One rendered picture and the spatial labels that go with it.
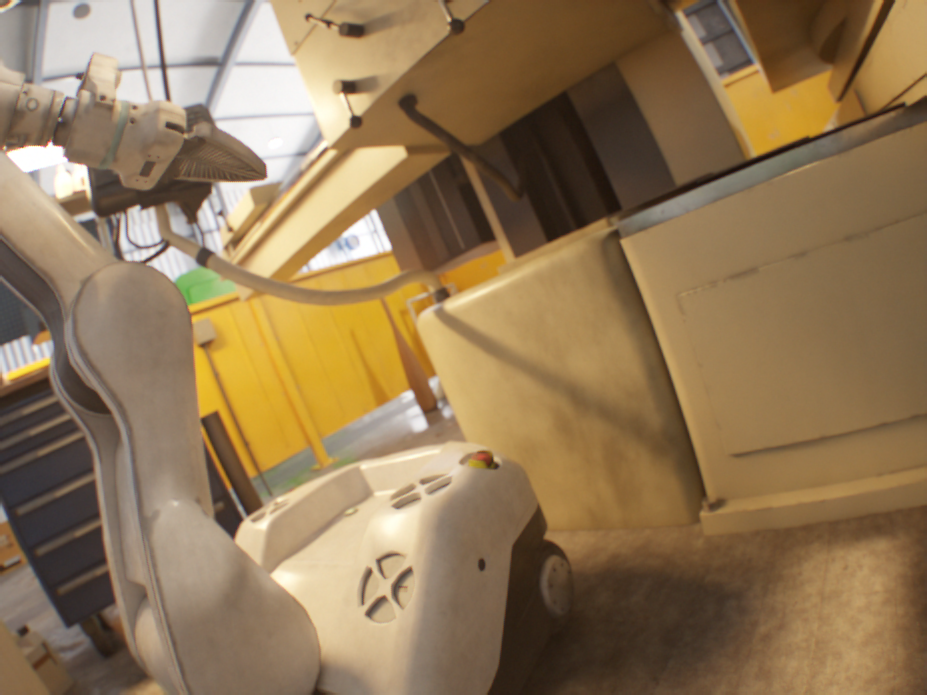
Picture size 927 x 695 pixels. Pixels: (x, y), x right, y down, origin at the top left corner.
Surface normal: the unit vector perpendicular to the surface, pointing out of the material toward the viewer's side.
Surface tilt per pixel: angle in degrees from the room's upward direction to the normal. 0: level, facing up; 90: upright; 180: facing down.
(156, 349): 90
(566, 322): 90
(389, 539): 39
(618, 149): 90
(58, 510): 90
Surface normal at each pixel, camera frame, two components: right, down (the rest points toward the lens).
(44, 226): 0.79, -0.29
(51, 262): 0.74, -0.12
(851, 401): -0.61, 0.32
